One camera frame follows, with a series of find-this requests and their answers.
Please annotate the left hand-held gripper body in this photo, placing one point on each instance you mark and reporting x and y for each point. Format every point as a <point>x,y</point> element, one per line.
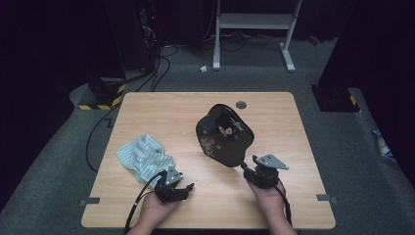
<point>168,191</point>

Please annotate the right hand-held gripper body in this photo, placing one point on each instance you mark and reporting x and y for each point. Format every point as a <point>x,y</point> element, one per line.
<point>264,178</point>

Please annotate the black plate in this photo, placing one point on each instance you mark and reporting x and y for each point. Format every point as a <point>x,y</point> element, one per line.
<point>225,137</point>

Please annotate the pale blue striped towel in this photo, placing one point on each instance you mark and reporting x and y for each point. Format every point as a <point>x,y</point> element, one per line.
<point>145,156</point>

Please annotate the person's left hand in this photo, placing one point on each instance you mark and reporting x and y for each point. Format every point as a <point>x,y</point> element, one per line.
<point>153,210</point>

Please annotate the person's right hand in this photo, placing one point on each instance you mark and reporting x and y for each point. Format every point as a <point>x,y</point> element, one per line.
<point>272,202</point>

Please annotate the black yellow striped stand base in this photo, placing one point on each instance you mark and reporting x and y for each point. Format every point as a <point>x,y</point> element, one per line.
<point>104,94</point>
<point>336,99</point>

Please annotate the small white floor scrap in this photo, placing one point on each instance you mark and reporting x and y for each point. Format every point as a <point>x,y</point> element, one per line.
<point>203,69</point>

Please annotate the blue white plastic bag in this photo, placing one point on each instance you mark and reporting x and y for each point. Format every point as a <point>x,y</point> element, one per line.
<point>383,145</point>

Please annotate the small red object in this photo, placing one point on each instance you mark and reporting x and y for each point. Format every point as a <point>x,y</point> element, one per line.
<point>314,40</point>

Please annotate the white metal desk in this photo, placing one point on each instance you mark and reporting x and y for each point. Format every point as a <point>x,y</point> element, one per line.
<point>254,21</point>

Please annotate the black computer tower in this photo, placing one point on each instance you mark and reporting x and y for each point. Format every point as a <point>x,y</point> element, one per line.
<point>137,32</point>

